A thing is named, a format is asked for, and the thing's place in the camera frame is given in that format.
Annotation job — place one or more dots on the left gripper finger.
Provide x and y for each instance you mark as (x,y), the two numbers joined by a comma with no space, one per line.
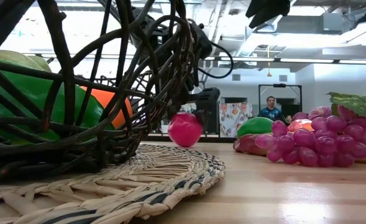
(174,109)
(206,95)

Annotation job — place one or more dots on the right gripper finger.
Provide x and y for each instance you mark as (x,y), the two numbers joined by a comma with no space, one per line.
(271,7)
(263,20)

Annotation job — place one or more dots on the red apple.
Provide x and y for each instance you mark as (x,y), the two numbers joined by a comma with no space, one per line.
(185,130)

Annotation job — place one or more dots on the green avocado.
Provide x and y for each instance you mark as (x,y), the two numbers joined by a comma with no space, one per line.
(254,126)

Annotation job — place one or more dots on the orange fruit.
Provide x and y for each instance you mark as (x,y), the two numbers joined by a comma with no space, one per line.
(108,98)

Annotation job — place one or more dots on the red-orange mango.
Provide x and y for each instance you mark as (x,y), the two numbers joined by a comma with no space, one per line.
(299,125)

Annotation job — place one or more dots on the purple grape bunch with leaf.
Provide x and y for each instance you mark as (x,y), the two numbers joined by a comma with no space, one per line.
(322,143)

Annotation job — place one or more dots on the olive green pear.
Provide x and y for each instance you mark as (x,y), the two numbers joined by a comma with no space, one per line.
(5,57)

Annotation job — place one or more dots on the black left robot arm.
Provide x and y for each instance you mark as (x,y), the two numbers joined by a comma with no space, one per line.
(153,35)

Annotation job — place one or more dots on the dark wicker basket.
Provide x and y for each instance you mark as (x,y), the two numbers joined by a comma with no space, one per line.
(61,158)

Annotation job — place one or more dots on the black upright panel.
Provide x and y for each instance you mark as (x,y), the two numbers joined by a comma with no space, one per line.
(212,121)

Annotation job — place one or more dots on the white ceiling light strip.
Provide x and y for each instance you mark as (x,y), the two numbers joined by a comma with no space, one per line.
(246,59)
(359,62)
(307,60)

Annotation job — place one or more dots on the yellow pendant lamp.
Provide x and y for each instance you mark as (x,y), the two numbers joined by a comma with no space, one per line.
(269,74)

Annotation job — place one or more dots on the person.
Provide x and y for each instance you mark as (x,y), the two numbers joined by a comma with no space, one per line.
(271,110)

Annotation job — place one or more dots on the round woven straw placemat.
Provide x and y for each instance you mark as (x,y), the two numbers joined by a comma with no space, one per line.
(139,186)

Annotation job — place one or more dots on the dark background screen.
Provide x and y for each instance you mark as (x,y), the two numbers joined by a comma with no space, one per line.
(293,110)

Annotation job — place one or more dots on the green bell pepper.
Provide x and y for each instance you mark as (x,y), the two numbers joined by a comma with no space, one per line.
(30,90)

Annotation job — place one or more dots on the wall air vent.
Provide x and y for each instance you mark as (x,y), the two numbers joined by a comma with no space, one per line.
(236,77)
(283,77)

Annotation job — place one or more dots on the black metal table frame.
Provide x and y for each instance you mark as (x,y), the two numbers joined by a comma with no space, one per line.
(220,138)

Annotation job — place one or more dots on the black stand frame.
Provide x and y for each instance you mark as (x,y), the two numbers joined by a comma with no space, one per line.
(260,99)

